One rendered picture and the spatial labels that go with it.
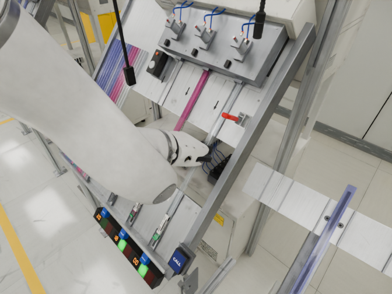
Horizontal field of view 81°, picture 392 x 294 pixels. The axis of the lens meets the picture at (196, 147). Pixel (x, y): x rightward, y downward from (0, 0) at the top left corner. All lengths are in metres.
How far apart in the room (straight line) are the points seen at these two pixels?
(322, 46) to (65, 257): 1.60
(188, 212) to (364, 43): 1.84
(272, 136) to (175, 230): 0.77
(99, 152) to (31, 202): 1.76
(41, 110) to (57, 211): 1.64
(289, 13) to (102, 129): 0.45
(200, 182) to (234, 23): 0.62
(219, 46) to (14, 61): 0.48
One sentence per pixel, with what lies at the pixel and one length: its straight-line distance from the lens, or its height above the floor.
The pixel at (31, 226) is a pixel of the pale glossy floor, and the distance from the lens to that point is 1.90.
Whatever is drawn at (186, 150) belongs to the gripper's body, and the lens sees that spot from 0.48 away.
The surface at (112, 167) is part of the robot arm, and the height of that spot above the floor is 1.18.
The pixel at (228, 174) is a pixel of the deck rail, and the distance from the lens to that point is 0.58.
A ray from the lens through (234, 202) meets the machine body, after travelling 0.94.
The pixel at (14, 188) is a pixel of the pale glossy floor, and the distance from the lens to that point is 2.21.
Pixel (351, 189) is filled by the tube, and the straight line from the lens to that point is 0.49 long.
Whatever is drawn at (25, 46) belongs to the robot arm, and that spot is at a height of 1.32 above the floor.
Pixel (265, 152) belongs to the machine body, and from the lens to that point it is 1.16.
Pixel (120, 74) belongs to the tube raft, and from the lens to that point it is 0.91.
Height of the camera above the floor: 1.39
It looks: 42 degrees down
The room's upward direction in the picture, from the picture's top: straight up
